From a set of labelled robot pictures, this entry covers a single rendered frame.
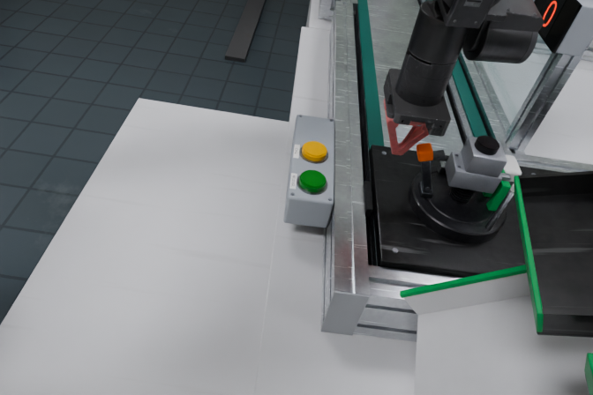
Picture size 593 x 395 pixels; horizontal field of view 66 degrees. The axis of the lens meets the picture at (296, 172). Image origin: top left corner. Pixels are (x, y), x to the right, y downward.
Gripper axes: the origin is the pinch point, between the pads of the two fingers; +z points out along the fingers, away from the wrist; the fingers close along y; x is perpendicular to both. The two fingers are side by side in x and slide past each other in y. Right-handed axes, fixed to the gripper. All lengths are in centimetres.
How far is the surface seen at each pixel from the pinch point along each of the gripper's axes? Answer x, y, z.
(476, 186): -11.3, -2.5, 2.7
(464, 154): -9.1, 0.2, -0.4
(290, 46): 20, 225, 107
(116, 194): 42.0, 2.6, 19.4
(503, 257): -16.2, -8.9, 9.2
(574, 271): -5.7, -28.7, -14.4
